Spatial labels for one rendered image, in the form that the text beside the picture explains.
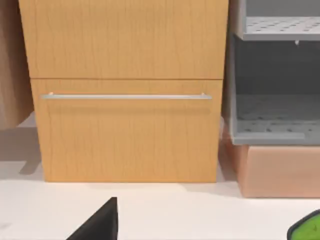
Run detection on pale wooden cupboard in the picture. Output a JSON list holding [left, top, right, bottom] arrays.
[[0, 0, 35, 131]]

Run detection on grey cabinet with pierced shelves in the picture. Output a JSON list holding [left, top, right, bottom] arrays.
[[224, 0, 320, 146]]

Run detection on wooden drawer front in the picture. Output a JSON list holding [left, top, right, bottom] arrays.
[[29, 78, 225, 183]]

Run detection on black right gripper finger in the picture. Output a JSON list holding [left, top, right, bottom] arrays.
[[65, 196, 119, 240]]

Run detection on shallow salmon-coloured box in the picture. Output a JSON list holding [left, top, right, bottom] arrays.
[[219, 118, 320, 199]]

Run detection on wooden drawer cupboard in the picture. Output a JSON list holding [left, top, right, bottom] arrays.
[[17, 0, 229, 80]]

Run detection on green and black object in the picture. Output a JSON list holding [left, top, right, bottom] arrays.
[[286, 209, 320, 240]]

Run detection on long metal handle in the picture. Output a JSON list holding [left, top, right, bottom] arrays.
[[41, 92, 212, 101]]

